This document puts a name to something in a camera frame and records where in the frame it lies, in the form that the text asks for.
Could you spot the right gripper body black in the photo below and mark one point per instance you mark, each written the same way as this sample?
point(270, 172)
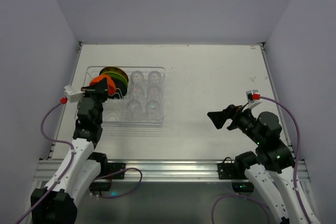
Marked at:
point(233, 117)

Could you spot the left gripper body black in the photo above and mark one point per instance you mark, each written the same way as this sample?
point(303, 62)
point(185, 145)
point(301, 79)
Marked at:
point(92, 91)

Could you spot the lime green plate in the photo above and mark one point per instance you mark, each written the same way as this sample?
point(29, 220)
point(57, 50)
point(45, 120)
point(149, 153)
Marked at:
point(117, 74)

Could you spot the black plate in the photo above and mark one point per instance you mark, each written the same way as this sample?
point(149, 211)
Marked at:
point(121, 89)

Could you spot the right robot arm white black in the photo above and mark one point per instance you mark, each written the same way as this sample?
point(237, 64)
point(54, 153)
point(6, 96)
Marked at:
point(271, 167)

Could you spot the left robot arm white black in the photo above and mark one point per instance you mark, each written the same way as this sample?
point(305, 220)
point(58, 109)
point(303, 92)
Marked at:
point(57, 202)

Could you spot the clear plastic dish rack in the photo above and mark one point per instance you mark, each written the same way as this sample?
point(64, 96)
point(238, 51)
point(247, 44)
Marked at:
point(115, 110)

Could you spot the olive yellow plate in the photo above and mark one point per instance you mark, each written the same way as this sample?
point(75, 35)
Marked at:
point(113, 68)

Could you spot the clear glass middle left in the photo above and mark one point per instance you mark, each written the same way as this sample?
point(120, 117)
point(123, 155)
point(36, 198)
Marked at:
point(136, 92)

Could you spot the clear glass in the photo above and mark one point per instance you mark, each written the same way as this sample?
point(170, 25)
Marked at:
point(154, 77)
point(136, 92)
point(134, 109)
point(153, 109)
point(137, 77)
point(154, 92)

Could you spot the clear glass back left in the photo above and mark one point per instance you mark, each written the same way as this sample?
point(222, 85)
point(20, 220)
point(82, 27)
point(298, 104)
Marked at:
point(137, 77)

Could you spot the clear glass front left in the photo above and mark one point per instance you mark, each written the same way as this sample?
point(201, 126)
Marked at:
point(134, 109)

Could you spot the clear glass middle right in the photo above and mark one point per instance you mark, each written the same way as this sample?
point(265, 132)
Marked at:
point(154, 92)

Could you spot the clear glass back right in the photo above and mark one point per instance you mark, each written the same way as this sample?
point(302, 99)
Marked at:
point(154, 77)

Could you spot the clear glass front right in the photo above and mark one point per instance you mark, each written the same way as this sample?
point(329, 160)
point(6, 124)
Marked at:
point(153, 109)

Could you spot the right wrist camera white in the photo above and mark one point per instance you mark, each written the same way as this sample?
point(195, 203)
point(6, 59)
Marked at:
point(253, 99)

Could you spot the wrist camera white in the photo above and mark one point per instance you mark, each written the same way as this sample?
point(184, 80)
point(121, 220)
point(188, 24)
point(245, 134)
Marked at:
point(253, 99)
point(72, 95)

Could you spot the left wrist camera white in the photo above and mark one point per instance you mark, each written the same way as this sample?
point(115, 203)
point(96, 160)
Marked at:
point(72, 95)

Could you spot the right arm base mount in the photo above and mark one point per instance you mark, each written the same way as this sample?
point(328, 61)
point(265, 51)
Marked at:
point(227, 170)

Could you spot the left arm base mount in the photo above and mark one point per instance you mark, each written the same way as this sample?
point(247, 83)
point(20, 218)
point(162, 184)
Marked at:
point(103, 182)

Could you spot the aluminium front rail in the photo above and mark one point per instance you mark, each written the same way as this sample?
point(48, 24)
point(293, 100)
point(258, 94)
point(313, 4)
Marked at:
point(163, 171)

